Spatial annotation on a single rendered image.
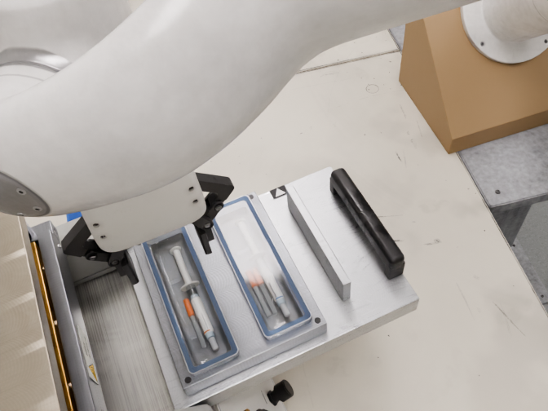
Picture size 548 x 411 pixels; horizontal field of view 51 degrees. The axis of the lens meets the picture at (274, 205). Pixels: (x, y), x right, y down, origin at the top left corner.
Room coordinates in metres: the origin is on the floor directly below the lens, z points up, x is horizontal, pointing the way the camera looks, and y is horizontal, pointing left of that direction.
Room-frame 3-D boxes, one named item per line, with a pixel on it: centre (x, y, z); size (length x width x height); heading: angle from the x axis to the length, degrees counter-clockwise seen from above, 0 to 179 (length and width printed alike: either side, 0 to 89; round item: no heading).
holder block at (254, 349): (0.32, 0.07, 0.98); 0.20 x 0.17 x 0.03; 17
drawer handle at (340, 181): (0.38, -0.11, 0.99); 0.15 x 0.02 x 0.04; 17
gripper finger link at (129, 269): (0.29, 0.16, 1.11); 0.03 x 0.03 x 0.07; 17
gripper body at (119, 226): (0.31, 0.11, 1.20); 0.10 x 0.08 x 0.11; 107
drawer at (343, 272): (0.33, 0.02, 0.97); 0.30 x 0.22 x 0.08; 107
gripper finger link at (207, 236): (0.32, 0.06, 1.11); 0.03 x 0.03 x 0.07; 17
